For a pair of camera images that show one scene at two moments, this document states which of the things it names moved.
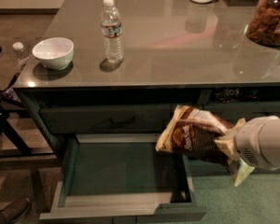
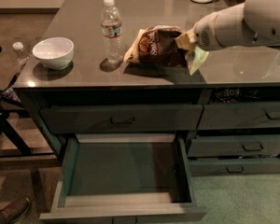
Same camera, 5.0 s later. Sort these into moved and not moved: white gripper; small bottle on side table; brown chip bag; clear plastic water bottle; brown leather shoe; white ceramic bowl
Moved: brown chip bag; white gripper
Not moved: white ceramic bowl; brown leather shoe; small bottle on side table; clear plastic water bottle
